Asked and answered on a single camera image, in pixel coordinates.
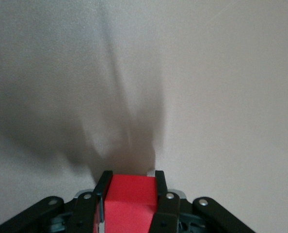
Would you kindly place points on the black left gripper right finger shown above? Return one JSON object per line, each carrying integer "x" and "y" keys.
{"x": 168, "y": 213}

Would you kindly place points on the red cube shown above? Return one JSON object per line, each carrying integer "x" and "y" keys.
{"x": 129, "y": 206}

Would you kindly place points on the brown table mat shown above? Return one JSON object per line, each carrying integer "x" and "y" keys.
{"x": 207, "y": 72}

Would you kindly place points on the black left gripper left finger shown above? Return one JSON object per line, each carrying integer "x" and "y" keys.
{"x": 83, "y": 213}

